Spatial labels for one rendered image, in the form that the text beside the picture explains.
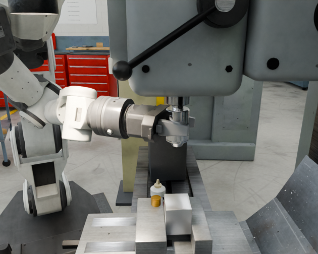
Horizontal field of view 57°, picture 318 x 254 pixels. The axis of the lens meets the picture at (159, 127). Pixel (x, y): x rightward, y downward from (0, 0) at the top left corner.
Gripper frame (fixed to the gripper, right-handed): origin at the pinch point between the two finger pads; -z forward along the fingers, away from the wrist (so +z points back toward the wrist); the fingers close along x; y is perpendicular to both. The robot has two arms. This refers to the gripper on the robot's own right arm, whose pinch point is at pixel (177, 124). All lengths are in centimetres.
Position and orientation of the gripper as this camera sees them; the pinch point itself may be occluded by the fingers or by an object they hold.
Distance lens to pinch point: 59.0
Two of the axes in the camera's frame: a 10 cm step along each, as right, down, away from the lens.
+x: 3.3, -3.0, 8.9
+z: -9.4, -1.2, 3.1
